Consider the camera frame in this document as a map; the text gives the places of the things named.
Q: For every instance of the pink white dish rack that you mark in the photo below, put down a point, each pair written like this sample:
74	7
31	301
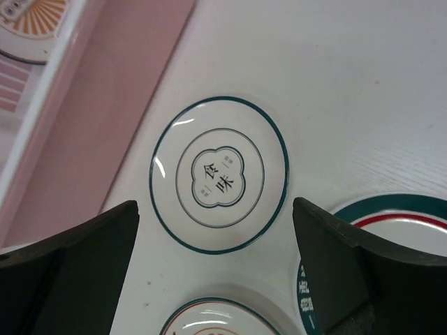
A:
108	61

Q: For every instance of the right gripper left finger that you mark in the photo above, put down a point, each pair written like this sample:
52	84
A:
69	283

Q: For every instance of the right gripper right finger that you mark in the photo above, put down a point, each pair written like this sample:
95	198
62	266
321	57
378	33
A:
370	275

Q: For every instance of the green red rimmed plate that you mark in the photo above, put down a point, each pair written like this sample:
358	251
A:
401	216

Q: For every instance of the orange sunburst plate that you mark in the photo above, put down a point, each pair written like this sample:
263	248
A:
217	315
29	28

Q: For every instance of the white plate quatrefoil motif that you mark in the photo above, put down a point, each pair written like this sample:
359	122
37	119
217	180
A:
219	175

